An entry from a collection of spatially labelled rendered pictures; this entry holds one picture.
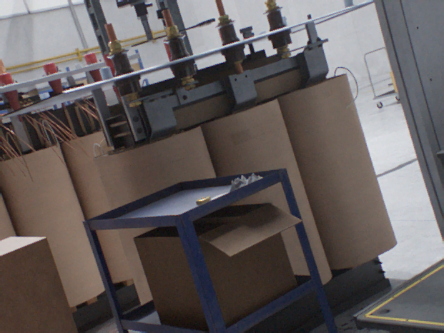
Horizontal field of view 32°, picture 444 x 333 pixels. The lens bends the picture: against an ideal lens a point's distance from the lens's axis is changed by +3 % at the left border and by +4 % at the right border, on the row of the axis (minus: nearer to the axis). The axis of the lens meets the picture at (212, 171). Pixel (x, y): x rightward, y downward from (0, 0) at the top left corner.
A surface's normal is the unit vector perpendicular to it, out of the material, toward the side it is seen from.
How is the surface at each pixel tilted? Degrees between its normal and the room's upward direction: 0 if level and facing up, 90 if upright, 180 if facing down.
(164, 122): 90
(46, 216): 90
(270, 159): 90
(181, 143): 90
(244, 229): 26
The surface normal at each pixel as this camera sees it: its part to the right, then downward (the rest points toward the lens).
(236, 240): -0.02, -0.88
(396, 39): -0.73, 0.31
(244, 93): 0.53, -0.07
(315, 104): 0.23, 0.04
